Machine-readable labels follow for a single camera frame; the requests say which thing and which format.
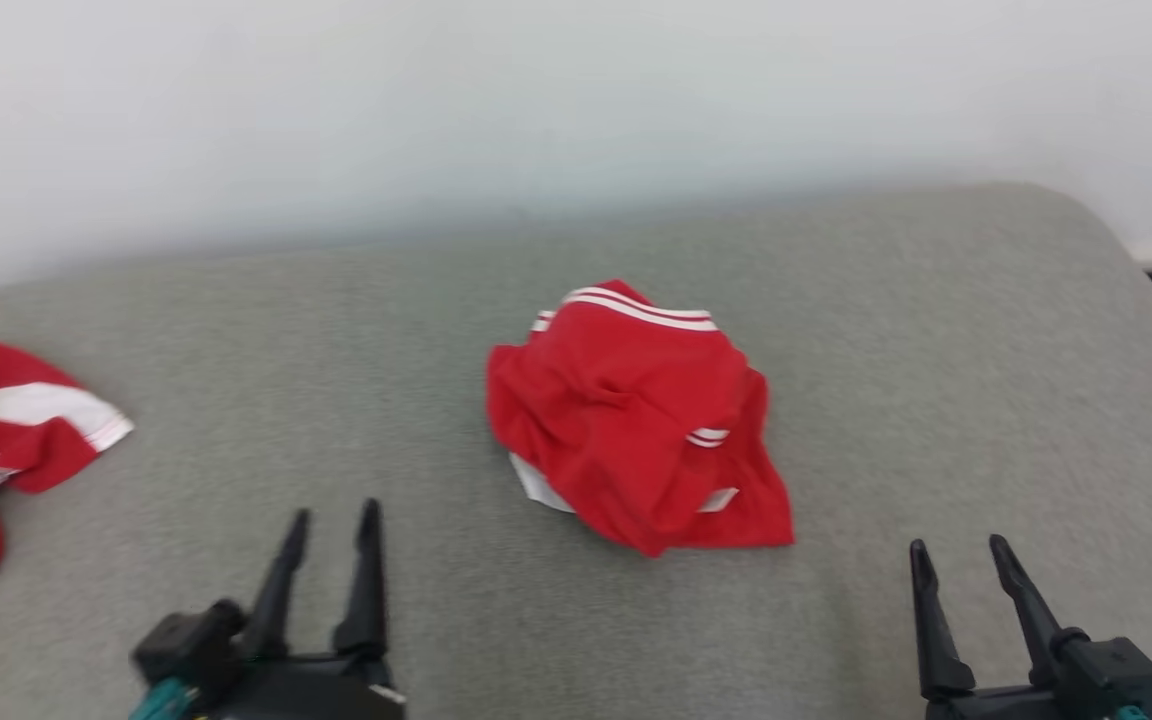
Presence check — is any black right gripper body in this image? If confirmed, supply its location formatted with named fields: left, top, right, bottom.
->
left=921, top=628, right=1152, bottom=720

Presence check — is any red white jersey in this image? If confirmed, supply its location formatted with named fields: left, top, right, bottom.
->
left=0, top=340, right=135, bottom=583

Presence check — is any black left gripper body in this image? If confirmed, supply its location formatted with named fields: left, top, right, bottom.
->
left=129, top=598, right=408, bottom=720

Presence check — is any red Bulls 23 jersey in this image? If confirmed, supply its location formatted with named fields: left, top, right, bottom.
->
left=485, top=279, right=795, bottom=557

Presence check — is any grey fabric sofa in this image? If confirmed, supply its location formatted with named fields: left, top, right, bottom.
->
left=0, top=182, right=1152, bottom=720

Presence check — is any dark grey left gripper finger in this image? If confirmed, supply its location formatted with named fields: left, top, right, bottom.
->
left=333, top=498, right=393, bottom=663
left=241, top=508, right=312, bottom=659

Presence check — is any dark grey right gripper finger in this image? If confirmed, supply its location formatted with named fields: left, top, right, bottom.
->
left=909, top=539, right=978, bottom=699
left=988, top=534, right=1089, bottom=687

